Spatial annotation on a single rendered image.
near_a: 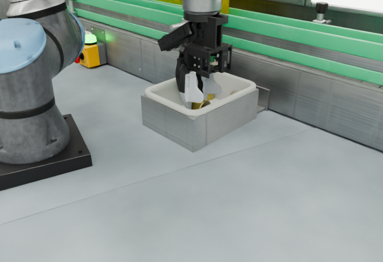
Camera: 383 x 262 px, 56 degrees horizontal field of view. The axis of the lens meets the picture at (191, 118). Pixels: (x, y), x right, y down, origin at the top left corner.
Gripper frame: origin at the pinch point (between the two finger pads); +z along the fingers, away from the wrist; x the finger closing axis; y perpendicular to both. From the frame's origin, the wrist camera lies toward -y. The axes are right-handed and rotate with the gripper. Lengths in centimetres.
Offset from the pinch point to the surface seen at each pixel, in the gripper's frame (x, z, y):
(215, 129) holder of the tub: 0.0, 4.3, 6.3
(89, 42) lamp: 8, -1, -55
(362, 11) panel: 38.7, -16.6, 18.3
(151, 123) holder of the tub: -6.4, 5.6, -7.2
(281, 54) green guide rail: 22.7, -7.3, 7.2
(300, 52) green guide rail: 22.9, -8.9, 11.9
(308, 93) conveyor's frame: 20.6, -0.7, 16.4
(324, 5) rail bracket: 31.4, -18.0, 11.9
